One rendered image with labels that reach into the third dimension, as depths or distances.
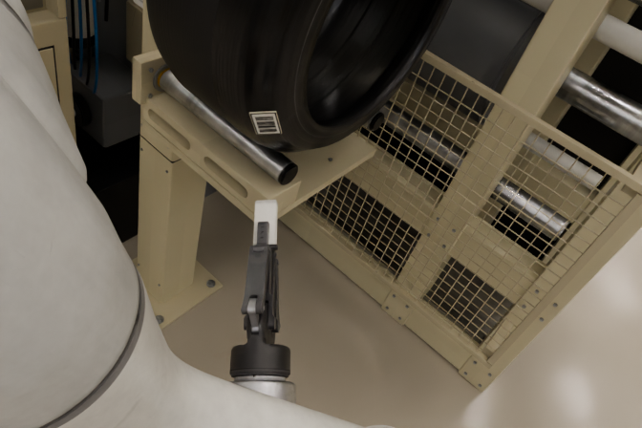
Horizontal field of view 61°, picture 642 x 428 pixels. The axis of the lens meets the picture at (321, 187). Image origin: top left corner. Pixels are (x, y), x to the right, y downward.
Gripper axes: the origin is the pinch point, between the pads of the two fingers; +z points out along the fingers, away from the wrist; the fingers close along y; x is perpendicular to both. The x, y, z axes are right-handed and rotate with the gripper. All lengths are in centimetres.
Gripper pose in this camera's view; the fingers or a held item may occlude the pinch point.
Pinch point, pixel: (266, 224)
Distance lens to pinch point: 76.2
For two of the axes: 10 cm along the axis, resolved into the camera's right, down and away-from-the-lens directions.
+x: 9.9, -0.5, -0.9
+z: -0.1, -9.1, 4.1
